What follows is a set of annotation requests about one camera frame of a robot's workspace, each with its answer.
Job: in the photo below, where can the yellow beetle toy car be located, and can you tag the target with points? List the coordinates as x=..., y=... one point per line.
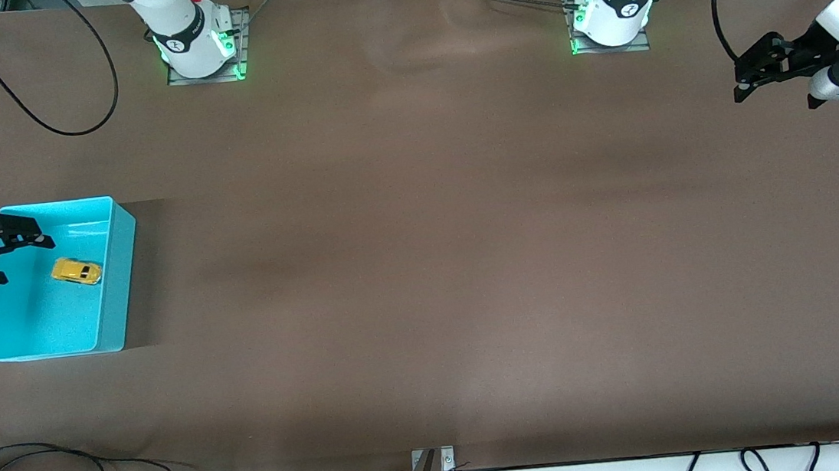
x=77, y=271

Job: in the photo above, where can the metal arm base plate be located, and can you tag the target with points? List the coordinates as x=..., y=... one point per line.
x=242, y=37
x=640, y=46

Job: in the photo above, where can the metal table bracket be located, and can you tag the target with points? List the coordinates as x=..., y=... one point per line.
x=447, y=460

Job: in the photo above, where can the turquoise plastic bin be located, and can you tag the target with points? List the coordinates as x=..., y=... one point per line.
x=36, y=326

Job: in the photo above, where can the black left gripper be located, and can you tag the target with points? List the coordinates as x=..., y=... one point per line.
x=811, y=48

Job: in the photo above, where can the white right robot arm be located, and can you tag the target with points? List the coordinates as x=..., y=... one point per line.
x=179, y=20

